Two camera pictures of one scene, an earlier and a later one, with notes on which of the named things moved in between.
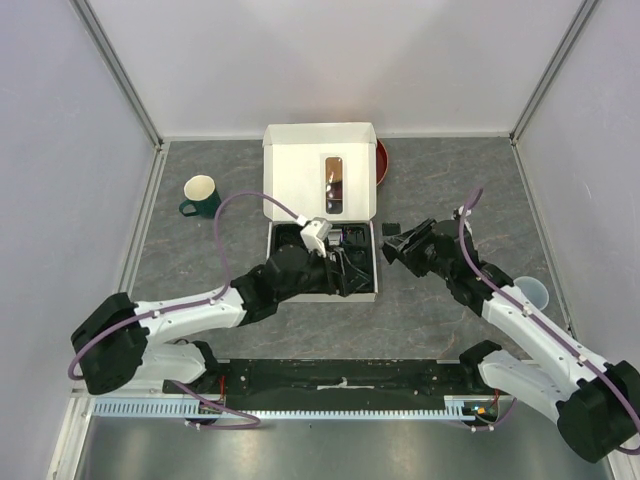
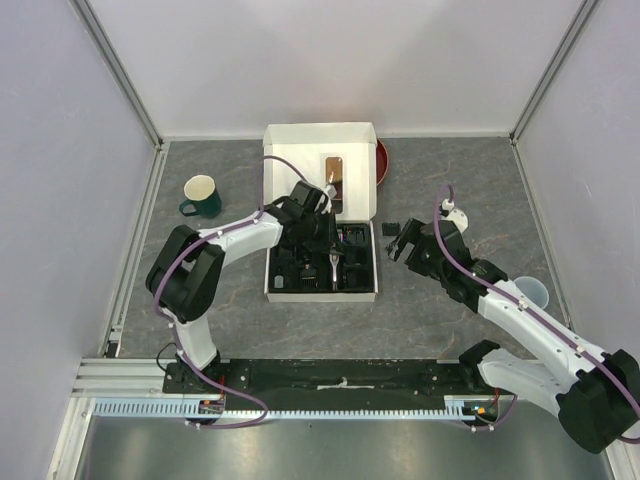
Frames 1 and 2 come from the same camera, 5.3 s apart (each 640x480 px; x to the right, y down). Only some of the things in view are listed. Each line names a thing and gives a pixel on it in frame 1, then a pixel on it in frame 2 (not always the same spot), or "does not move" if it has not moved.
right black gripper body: x=421 y=255 does not move
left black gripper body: x=316 y=274 -> x=318 y=231
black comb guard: x=392 y=228 does not move
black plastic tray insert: x=349 y=251 does not move
